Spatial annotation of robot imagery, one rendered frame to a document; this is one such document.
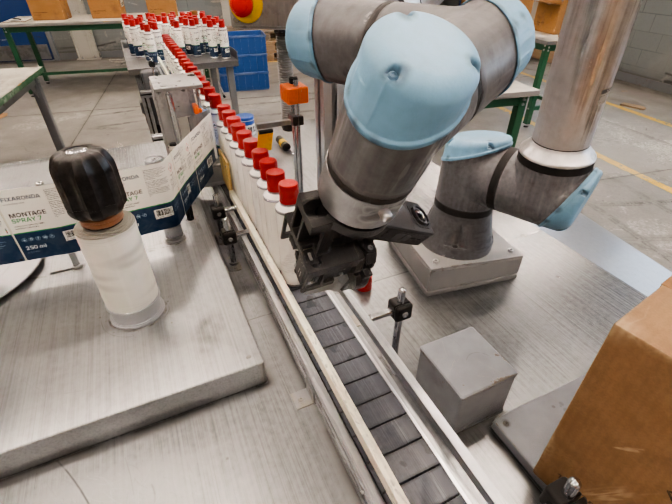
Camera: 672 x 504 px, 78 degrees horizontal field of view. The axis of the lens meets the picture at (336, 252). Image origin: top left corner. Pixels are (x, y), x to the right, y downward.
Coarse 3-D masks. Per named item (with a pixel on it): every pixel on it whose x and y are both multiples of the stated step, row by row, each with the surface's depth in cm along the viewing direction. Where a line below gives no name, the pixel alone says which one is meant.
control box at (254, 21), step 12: (228, 0) 70; (252, 0) 69; (264, 0) 69; (276, 0) 69; (288, 0) 68; (252, 12) 70; (264, 12) 70; (276, 12) 70; (288, 12) 69; (240, 24) 72; (252, 24) 71; (264, 24) 71; (276, 24) 71
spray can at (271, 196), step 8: (272, 168) 73; (280, 168) 73; (272, 176) 71; (280, 176) 71; (272, 184) 72; (264, 192) 75; (272, 192) 73; (264, 200) 74; (272, 200) 72; (264, 208) 76; (272, 208) 73; (272, 216) 74; (272, 224) 75; (272, 232) 77; (272, 240) 78; (272, 248) 79; (272, 256) 80; (280, 264) 81
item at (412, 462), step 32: (224, 192) 115; (320, 320) 71; (352, 352) 65; (352, 384) 60; (384, 384) 60; (384, 416) 56; (384, 448) 53; (416, 448) 53; (416, 480) 49; (448, 480) 49
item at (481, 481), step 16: (352, 304) 62; (368, 320) 60; (384, 352) 55; (400, 368) 53; (416, 384) 51; (416, 400) 50; (432, 416) 47; (448, 432) 46; (464, 448) 44; (464, 464) 43; (480, 480) 41; (496, 496) 40
